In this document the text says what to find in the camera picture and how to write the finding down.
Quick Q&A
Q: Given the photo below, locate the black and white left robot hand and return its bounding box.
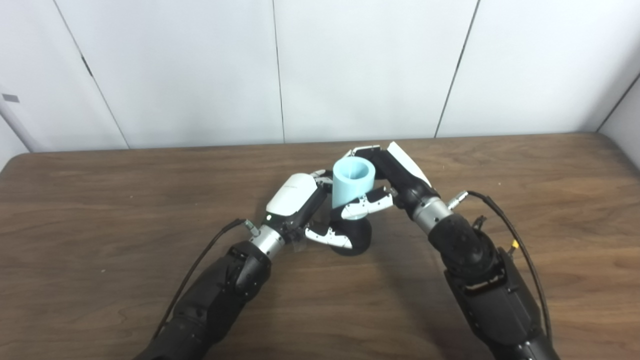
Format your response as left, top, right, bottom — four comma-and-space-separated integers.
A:
262, 169, 353, 251

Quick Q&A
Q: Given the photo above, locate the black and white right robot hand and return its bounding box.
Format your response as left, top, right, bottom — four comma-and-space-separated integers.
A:
341, 141, 441, 221

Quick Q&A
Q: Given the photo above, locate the light-blue hose cylinder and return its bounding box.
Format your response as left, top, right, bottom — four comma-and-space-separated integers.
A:
332, 156, 376, 221

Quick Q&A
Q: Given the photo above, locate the black flared nozzle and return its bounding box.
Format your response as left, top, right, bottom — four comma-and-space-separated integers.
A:
327, 216, 373, 257

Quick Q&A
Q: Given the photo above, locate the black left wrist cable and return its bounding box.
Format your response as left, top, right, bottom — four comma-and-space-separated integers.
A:
151, 218, 261, 341

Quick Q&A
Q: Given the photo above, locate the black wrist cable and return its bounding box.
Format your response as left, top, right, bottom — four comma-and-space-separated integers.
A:
446, 190, 553, 346
151, 218, 261, 341

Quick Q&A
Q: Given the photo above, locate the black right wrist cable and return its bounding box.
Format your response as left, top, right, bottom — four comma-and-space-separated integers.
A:
446, 190, 553, 346

